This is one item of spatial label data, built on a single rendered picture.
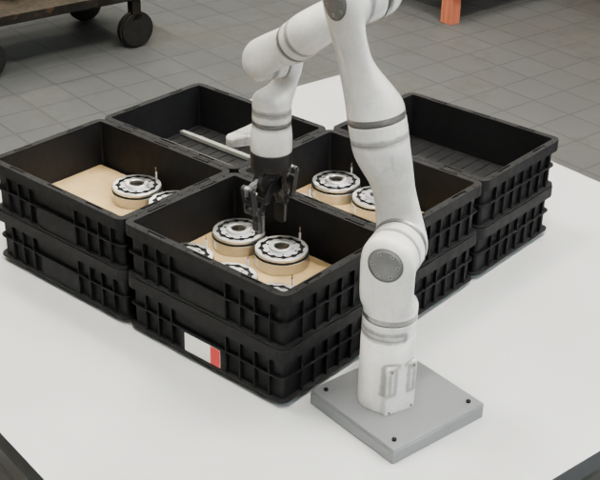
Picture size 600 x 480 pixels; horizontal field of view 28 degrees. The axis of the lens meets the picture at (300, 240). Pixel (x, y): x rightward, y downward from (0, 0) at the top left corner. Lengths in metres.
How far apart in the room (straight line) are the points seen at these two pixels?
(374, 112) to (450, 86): 3.69
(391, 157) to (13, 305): 0.92
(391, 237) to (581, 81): 3.87
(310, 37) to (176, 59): 3.83
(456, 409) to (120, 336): 0.66
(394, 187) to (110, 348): 0.68
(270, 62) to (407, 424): 0.64
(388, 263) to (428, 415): 0.30
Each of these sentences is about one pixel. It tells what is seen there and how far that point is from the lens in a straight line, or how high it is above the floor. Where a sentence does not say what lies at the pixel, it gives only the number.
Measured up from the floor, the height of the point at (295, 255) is 0.86.
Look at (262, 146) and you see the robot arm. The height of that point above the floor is 1.10.
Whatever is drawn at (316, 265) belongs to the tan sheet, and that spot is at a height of 0.83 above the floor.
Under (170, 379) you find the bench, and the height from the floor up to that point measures 0.70.
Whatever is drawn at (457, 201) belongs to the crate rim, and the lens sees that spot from 2.32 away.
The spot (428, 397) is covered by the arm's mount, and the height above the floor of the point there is 0.73.
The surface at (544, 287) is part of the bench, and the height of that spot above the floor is 0.70.
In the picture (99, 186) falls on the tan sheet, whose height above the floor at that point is 0.83.
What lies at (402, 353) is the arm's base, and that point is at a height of 0.85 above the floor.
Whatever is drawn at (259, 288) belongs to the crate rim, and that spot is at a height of 0.93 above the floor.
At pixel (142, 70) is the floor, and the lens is 5.61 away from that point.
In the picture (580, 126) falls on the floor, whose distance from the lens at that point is 5.18.
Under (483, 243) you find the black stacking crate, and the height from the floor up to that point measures 0.77.
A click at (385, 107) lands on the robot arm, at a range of 1.81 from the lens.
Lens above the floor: 1.95
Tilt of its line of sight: 28 degrees down
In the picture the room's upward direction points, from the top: 1 degrees clockwise
